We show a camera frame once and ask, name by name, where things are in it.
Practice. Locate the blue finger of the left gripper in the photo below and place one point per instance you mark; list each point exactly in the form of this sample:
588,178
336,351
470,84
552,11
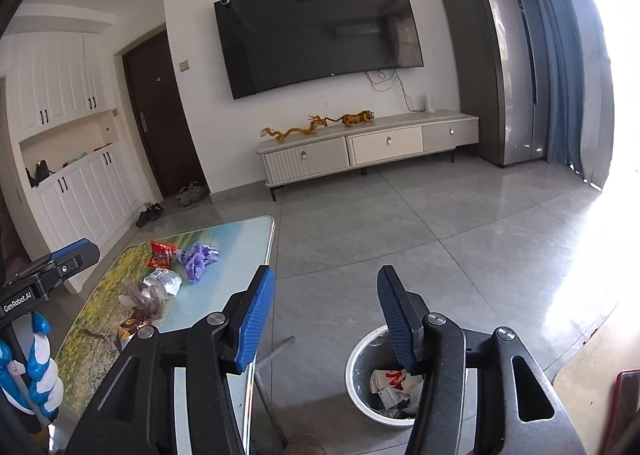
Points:
84,249

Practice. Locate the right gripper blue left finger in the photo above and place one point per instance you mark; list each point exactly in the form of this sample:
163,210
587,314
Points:
133,411

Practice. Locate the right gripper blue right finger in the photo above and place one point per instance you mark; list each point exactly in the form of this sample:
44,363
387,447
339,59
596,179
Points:
517,409

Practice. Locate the red snack wrapper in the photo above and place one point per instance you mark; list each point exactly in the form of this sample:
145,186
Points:
161,255

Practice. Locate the clear plastic bag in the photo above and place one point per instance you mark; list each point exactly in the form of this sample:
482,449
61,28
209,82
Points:
149,300

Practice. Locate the brown yellow snack wrapper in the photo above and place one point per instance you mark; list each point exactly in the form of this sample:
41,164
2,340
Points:
127,329

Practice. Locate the silver foil wrapper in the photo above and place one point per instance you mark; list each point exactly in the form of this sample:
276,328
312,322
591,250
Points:
166,281

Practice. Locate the purple wrapper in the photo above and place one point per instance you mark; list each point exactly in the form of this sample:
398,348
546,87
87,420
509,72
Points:
195,260

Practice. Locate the trash inside bin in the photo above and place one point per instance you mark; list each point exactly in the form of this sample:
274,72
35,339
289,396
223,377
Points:
395,393

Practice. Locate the white round trash bin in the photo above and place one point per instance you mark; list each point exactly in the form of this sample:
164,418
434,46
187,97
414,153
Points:
375,351

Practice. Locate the landscape print table mat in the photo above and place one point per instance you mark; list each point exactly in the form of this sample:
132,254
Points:
89,348

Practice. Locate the black shoes pair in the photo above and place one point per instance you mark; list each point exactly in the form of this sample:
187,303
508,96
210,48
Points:
151,213

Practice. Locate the black handbag on shelf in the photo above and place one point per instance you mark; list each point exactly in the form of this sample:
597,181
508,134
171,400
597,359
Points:
41,173

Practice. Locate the grey slippers pair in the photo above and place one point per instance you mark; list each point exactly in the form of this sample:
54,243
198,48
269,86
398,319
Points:
191,194

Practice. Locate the dark brown entrance door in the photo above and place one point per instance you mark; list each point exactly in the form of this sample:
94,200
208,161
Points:
158,110

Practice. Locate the golden dragon figurine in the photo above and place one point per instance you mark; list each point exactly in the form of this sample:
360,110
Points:
315,122

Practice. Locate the white grey TV cabinet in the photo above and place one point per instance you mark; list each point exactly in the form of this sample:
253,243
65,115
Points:
338,148

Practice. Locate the golden tiger figurine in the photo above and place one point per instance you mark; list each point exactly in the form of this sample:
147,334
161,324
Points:
349,120

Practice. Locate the white router on cabinet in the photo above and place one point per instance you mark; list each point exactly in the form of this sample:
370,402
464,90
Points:
429,104

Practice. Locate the grey tall refrigerator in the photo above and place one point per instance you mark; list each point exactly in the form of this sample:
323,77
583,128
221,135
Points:
503,77

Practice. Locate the blue curtain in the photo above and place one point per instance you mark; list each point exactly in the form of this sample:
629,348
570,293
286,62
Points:
581,93

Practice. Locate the white wall cupboard unit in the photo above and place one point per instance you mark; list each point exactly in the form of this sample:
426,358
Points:
57,105

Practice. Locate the large black wall television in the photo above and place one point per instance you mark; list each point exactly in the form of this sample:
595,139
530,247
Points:
270,44

